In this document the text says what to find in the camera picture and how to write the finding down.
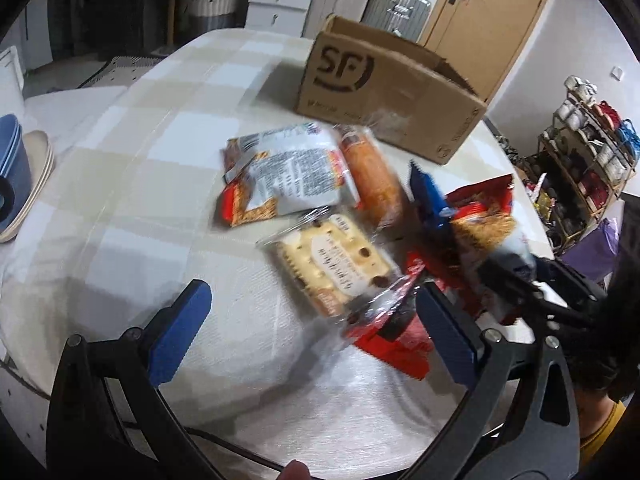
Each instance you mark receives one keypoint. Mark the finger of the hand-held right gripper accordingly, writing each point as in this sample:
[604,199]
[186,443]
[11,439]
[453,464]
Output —
[520,295]
[570,280]

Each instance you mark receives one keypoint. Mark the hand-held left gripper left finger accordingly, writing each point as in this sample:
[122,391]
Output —
[180,325]

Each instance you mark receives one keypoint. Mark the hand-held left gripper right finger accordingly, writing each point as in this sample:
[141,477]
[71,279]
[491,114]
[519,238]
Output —
[445,335]

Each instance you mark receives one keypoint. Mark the red clear snack wrapper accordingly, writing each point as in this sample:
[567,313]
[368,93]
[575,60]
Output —
[400,355]

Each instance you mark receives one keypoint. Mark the red chip packet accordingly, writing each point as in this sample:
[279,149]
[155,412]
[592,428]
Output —
[485,195]

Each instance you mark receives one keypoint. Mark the blue cookie packet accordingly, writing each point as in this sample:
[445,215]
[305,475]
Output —
[427,200]

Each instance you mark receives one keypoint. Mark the white red snack packet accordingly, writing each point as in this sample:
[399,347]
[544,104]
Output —
[285,175]

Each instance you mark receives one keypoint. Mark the brown cardboard box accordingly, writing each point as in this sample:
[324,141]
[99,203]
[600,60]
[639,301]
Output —
[390,95]

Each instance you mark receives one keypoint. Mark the person's left hand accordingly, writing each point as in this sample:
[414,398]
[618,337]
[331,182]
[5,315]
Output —
[295,472]

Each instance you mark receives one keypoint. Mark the purple bag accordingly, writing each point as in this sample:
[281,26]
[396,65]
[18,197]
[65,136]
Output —
[595,252]

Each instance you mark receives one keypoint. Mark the wooden rack with cups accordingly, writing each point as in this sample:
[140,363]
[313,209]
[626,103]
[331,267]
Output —
[590,170]

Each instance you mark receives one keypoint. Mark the orange snack packet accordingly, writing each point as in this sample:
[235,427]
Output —
[372,175]

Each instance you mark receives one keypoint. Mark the beige plates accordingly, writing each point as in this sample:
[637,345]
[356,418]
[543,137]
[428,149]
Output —
[40,180]

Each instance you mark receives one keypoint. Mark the blue bowl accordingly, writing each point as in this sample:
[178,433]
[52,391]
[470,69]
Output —
[12,150]

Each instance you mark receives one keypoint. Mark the striped floor mat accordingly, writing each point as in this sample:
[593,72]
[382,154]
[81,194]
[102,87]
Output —
[125,70]

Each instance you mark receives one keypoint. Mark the wooden door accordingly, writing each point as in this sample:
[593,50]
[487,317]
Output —
[480,20]

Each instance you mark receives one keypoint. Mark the silver ribbed suitcase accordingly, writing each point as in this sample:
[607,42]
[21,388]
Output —
[395,10]

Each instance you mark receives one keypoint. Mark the white grey laundry basket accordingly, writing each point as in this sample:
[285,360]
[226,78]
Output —
[212,12]

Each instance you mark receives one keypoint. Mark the white light switch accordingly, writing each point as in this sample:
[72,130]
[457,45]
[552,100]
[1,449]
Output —
[618,72]

